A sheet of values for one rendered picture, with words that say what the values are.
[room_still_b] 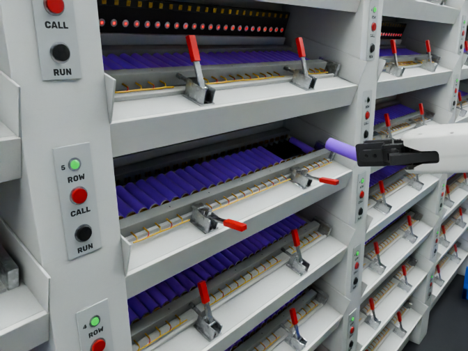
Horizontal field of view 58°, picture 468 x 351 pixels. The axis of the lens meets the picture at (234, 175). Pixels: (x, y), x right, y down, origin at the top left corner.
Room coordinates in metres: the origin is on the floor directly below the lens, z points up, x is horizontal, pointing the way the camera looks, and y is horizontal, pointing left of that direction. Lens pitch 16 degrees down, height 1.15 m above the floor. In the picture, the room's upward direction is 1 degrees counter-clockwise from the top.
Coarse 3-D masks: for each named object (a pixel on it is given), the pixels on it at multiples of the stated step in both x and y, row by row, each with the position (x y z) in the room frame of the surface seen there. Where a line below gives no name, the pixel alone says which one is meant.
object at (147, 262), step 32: (256, 128) 0.92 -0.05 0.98; (288, 128) 1.02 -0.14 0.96; (128, 160) 0.67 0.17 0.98; (352, 160) 0.91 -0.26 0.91; (288, 192) 0.75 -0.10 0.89; (320, 192) 0.82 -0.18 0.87; (192, 224) 0.59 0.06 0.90; (256, 224) 0.66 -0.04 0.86; (128, 256) 0.45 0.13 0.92; (160, 256) 0.51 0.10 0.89; (192, 256) 0.55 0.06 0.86; (128, 288) 0.47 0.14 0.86
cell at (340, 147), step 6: (330, 138) 0.61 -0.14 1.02; (330, 144) 0.60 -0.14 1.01; (336, 144) 0.60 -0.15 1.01; (342, 144) 0.60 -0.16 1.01; (330, 150) 0.61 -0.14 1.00; (336, 150) 0.60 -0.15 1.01; (342, 150) 0.59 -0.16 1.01; (348, 150) 0.59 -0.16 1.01; (354, 150) 0.58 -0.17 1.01; (348, 156) 0.59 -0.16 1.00; (354, 156) 0.58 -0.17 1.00
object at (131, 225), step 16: (304, 160) 0.85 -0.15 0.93; (320, 160) 0.90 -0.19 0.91; (256, 176) 0.73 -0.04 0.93; (272, 176) 0.76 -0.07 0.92; (208, 192) 0.64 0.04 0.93; (224, 192) 0.66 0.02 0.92; (240, 192) 0.70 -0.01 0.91; (256, 192) 0.70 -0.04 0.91; (160, 208) 0.57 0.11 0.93; (176, 208) 0.58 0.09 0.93; (192, 208) 0.61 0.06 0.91; (128, 224) 0.52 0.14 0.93; (144, 224) 0.54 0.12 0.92
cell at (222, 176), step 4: (204, 164) 0.74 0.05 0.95; (208, 164) 0.74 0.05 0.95; (208, 168) 0.73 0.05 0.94; (212, 168) 0.73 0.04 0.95; (212, 172) 0.73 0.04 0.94; (216, 172) 0.72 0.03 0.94; (220, 172) 0.72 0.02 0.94; (220, 176) 0.72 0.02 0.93; (224, 176) 0.71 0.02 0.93; (224, 180) 0.71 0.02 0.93
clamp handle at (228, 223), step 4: (208, 212) 0.58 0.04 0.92; (208, 216) 0.58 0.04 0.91; (212, 216) 0.58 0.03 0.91; (212, 220) 0.57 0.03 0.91; (216, 220) 0.57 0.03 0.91; (220, 220) 0.57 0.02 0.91; (224, 220) 0.56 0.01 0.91; (228, 220) 0.56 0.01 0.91; (232, 220) 0.56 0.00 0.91; (224, 224) 0.56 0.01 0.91; (228, 224) 0.55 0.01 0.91; (232, 224) 0.55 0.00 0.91; (236, 224) 0.54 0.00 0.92; (240, 224) 0.54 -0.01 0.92; (244, 224) 0.54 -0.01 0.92; (232, 228) 0.55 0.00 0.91; (236, 228) 0.54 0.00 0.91; (240, 228) 0.54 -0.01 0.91; (244, 228) 0.54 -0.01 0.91
